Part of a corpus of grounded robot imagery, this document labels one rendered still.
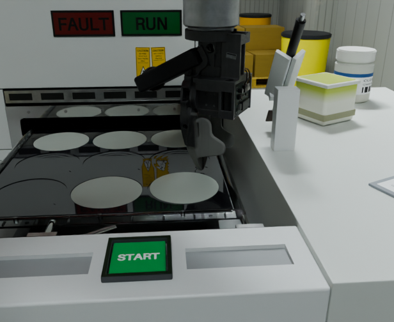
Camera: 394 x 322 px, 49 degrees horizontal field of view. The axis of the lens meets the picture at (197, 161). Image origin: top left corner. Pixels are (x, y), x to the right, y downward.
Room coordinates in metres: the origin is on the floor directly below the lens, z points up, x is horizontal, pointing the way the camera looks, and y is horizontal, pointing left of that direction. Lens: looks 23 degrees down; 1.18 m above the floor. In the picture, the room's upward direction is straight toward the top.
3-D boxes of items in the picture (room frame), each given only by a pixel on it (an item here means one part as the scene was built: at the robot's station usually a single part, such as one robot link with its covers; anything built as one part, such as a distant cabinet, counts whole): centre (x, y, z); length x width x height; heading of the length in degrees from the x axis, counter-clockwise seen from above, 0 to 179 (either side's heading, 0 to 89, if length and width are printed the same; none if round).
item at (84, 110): (0.87, 0.17, 0.89); 0.44 x 0.02 x 0.10; 94
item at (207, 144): (0.60, -0.02, 0.95); 0.06 x 0.03 x 0.09; 64
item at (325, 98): (0.69, -0.21, 1.00); 0.07 x 0.07 x 0.07; 31
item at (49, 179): (0.66, 0.14, 0.90); 0.34 x 0.34 x 0.01; 4
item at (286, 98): (0.57, -0.12, 1.03); 0.06 x 0.04 x 0.13; 4
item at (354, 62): (0.82, -0.29, 1.01); 0.07 x 0.07 x 0.10
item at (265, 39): (5.31, -0.58, 0.32); 1.08 x 0.77 x 0.64; 95
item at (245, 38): (0.61, -0.03, 1.06); 0.09 x 0.08 x 0.12; 64
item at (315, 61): (4.14, -1.00, 0.36); 0.47 x 0.45 x 0.72; 5
